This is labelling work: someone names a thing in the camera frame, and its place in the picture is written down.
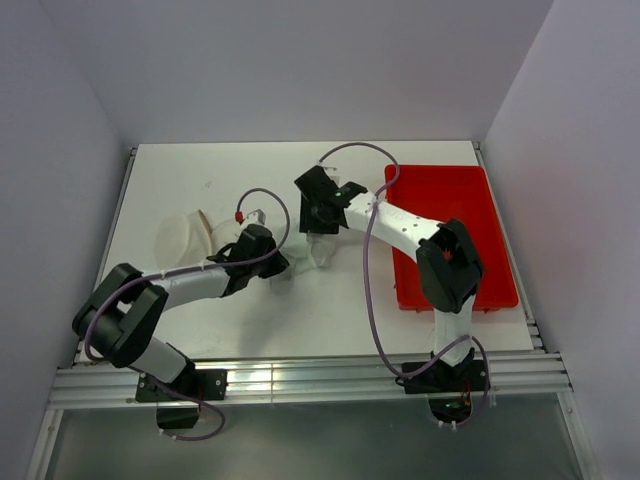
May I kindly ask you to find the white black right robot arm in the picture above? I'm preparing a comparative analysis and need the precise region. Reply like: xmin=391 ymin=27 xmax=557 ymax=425
xmin=294 ymin=165 xmax=484 ymax=390

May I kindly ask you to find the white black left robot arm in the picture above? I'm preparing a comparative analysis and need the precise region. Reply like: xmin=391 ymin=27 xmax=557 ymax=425
xmin=72 ymin=224 xmax=289 ymax=399

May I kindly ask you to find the red plastic tray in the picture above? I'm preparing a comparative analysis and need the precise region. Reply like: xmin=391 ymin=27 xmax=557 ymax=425
xmin=386 ymin=164 xmax=519 ymax=313

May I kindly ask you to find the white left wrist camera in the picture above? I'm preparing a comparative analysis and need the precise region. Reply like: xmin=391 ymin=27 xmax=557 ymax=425
xmin=234 ymin=209 xmax=266 ymax=227

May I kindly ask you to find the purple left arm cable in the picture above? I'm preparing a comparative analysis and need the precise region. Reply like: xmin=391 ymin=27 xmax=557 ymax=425
xmin=83 ymin=187 xmax=291 ymax=442

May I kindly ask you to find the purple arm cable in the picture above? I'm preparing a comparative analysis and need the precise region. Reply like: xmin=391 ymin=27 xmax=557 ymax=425
xmin=315 ymin=143 xmax=494 ymax=431
xmin=83 ymin=187 xmax=291 ymax=442

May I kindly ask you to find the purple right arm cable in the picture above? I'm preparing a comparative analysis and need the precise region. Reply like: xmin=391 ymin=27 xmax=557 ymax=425
xmin=315 ymin=143 xmax=494 ymax=431

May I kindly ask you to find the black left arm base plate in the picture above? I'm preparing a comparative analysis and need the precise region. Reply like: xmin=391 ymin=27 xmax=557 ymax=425
xmin=134 ymin=368 xmax=227 ymax=434

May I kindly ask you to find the aluminium mounting rail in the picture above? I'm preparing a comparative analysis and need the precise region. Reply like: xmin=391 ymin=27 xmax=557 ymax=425
xmin=46 ymin=350 xmax=572 ymax=411

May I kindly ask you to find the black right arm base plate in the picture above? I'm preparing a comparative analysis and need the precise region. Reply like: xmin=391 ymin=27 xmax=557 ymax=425
xmin=395 ymin=360 xmax=488 ymax=395

